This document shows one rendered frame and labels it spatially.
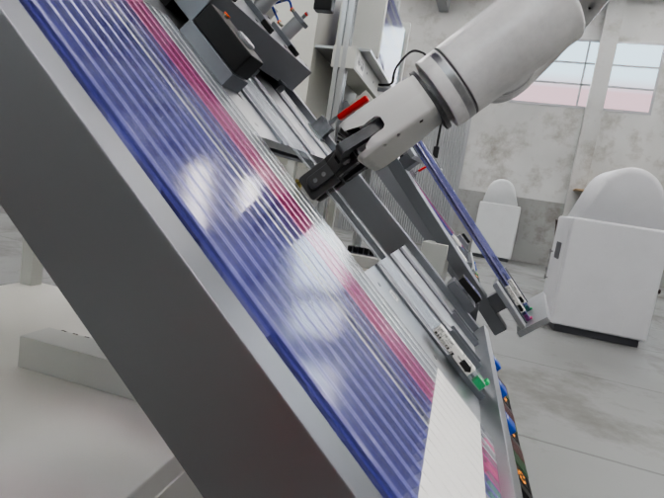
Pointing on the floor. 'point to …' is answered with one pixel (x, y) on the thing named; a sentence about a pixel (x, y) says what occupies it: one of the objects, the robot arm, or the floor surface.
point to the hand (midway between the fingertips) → (322, 181)
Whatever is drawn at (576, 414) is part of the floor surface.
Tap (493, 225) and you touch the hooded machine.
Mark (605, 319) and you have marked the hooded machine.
